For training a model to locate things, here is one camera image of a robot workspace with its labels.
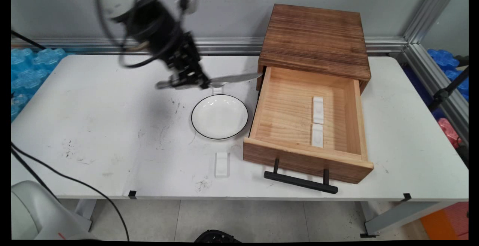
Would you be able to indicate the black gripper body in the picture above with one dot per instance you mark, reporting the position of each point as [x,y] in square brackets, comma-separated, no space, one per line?
[157,29]

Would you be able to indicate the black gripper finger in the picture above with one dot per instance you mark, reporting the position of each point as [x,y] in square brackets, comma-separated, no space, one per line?
[194,58]
[181,72]

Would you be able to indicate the silver metal knife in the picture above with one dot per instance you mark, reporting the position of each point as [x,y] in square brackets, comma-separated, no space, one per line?
[235,78]

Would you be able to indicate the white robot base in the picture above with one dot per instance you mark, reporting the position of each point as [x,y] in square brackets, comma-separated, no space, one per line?
[33,212]

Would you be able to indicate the white cutlery rest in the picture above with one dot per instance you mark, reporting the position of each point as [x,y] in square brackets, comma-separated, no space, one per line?
[222,163]
[317,136]
[218,90]
[318,109]

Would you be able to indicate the white plate with black rim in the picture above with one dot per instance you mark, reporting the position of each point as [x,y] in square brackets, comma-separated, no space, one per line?
[219,117]

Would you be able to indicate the dark wooden cabinet shell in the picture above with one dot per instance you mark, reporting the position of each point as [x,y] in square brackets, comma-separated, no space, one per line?
[314,36]

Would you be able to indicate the black table edge clip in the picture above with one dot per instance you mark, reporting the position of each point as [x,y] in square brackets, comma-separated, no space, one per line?
[407,197]
[132,194]

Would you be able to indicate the light blue bubble wrap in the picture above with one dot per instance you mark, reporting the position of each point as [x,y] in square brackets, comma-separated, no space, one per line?
[26,73]

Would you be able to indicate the black round object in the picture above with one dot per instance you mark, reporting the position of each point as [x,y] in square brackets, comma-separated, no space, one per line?
[217,236]

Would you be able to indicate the grey table leg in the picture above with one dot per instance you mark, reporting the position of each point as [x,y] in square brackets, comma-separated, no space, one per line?
[85,210]
[404,218]

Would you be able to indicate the blue plastic packaging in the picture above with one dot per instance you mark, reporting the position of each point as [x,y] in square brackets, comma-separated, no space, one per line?
[443,60]

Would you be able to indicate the black stand pole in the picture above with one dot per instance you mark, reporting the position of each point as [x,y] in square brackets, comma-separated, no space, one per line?
[447,90]

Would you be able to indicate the pink plastic bag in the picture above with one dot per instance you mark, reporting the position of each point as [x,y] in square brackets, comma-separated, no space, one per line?
[449,131]

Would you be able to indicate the orange box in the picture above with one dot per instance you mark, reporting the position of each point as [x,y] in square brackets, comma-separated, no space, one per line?
[447,221]

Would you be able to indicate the horizontal aluminium frame rail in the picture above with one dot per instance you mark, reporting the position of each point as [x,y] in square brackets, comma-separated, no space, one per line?
[232,45]

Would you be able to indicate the aluminium frame post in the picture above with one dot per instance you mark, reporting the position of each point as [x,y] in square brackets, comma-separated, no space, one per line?
[430,12]

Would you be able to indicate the slanted aluminium frame rail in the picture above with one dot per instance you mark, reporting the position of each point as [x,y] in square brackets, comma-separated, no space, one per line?
[434,81]

